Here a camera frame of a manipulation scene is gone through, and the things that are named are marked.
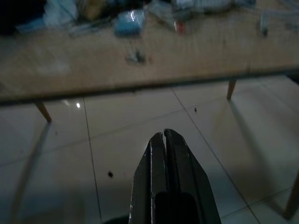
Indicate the light wooden table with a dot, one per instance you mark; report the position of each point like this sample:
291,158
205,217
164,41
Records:
93,65

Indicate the blue plastic pack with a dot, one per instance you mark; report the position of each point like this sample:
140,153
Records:
129,23

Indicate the clear crumpled plastic bag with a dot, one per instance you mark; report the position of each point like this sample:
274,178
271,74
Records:
60,12

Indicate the small clear plastic packet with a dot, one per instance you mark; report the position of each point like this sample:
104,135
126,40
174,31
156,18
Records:
135,56

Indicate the red-tipped tool in clear wrap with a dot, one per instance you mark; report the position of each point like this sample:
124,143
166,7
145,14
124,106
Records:
168,21

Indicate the black speck of debris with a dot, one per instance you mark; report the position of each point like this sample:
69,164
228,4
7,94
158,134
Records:
109,174

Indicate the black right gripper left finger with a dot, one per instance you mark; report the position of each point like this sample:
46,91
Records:
144,182

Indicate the small clear wrapped part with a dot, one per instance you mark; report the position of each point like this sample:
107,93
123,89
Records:
264,23

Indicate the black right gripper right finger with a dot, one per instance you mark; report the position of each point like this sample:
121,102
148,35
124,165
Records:
184,172

